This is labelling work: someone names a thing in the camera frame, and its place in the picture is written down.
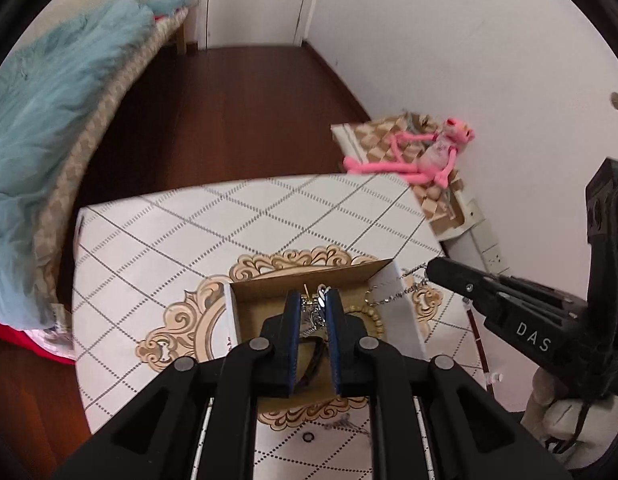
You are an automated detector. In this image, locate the beige patterned mattress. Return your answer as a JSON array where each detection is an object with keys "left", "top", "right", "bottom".
[{"left": 33, "top": 10, "right": 191, "bottom": 313}]

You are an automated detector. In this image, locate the light blue blanket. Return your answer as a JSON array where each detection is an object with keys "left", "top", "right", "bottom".
[{"left": 0, "top": 0, "right": 158, "bottom": 329}]

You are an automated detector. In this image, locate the cardboard box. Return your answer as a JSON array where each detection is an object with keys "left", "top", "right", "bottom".
[{"left": 223, "top": 258, "right": 428, "bottom": 362}]

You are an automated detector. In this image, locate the thin red stick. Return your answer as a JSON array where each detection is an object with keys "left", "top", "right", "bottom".
[{"left": 466, "top": 300, "right": 490, "bottom": 386}]

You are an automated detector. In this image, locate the person's right hand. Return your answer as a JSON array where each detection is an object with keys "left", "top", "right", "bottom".
[{"left": 520, "top": 367, "right": 618, "bottom": 467}]

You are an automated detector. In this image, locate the silver pendant jewelry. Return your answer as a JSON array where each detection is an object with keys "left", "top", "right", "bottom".
[{"left": 301, "top": 284, "right": 333, "bottom": 342}]

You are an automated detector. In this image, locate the patterned white table cover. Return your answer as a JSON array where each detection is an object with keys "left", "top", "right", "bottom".
[{"left": 71, "top": 172, "right": 491, "bottom": 480}]

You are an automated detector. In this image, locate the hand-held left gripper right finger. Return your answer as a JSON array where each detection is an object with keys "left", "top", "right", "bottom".
[{"left": 325, "top": 290, "right": 572, "bottom": 480}]

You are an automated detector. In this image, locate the small silver chain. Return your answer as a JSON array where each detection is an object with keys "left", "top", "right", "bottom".
[{"left": 325, "top": 414, "right": 370, "bottom": 433}]

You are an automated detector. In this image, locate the silver chain necklace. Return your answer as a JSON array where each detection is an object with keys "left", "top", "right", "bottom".
[{"left": 364, "top": 260, "right": 436, "bottom": 307}]

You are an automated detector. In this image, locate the black bangle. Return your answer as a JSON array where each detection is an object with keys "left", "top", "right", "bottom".
[{"left": 293, "top": 336, "right": 334, "bottom": 390}]

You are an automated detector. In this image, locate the white door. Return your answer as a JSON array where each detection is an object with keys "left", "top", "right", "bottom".
[{"left": 201, "top": 0, "right": 326, "bottom": 52}]

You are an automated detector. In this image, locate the white wall socket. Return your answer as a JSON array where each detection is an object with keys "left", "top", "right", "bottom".
[{"left": 480, "top": 241, "right": 511, "bottom": 275}]

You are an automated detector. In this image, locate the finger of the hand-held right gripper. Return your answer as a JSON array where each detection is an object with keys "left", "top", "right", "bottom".
[{"left": 426, "top": 257, "right": 588, "bottom": 333}]

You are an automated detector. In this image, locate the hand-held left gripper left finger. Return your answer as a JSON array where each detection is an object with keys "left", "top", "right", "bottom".
[{"left": 51, "top": 291, "right": 302, "bottom": 480}]

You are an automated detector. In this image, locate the wooden bead bracelet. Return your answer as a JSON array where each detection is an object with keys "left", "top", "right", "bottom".
[{"left": 345, "top": 309, "right": 388, "bottom": 342}]

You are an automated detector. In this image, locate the red cloth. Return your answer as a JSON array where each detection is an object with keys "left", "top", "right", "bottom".
[{"left": 0, "top": 316, "right": 78, "bottom": 367}]

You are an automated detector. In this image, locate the pink plush toy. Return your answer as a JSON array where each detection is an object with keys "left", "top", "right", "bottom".
[{"left": 343, "top": 117, "right": 476, "bottom": 189}]

